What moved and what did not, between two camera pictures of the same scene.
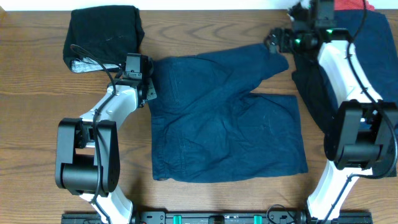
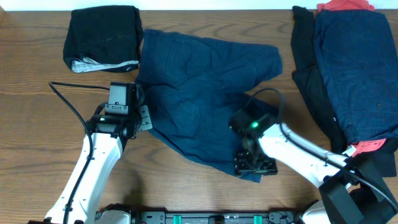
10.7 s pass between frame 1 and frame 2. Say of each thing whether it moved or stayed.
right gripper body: moved
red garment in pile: stayed
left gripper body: moved
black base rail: stayed
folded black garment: stayed
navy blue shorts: moved
